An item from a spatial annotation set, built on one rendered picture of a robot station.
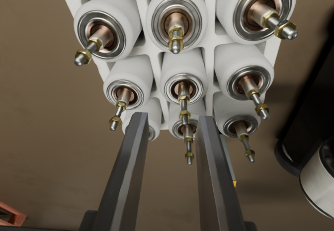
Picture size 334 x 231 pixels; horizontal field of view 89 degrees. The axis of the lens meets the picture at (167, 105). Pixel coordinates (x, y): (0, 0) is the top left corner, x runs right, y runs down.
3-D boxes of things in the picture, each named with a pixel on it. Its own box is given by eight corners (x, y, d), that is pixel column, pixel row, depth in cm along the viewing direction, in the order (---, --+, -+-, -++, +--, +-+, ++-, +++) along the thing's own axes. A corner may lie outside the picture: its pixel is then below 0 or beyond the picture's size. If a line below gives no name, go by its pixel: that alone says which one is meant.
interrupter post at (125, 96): (130, 100, 36) (126, 111, 33) (119, 96, 35) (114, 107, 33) (132, 92, 34) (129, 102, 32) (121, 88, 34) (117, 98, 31)
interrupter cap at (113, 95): (138, 112, 38) (137, 114, 38) (104, 101, 36) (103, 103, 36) (149, 86, 33) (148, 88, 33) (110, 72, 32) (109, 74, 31)
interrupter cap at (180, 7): (205, -6, 23) (205, -5, 22) (199, 49, 28) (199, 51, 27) (149, -4, 23) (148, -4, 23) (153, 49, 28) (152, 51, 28)
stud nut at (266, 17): (280, 15, 21) (283, 17, 21) (270, 29, 22) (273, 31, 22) (267, 9, 21) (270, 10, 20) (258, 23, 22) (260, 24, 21)
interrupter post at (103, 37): (92, 32, 27) (83, 39, 24) (104, 25, 26) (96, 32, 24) (102, 45, 28) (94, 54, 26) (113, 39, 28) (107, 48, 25)
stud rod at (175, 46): (180, 26, 24) (181, 46, 18) (178, 33, 25) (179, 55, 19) (173, 24, 24) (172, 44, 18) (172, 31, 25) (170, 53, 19)
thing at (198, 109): (169, 96, 57) (166, 140, 44) (172, 71, 51) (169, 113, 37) (197, 99, 57) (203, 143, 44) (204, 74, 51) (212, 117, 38)
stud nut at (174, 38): (186, 38, 20) (186, 40, 19) (182, 51, 21) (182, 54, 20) (169, 34, 20) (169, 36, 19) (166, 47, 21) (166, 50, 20)
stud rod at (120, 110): (120, 98, 33) (108, 127, 28) (125, 98, 33) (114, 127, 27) (122, 102, 34) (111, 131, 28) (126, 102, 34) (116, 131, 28)
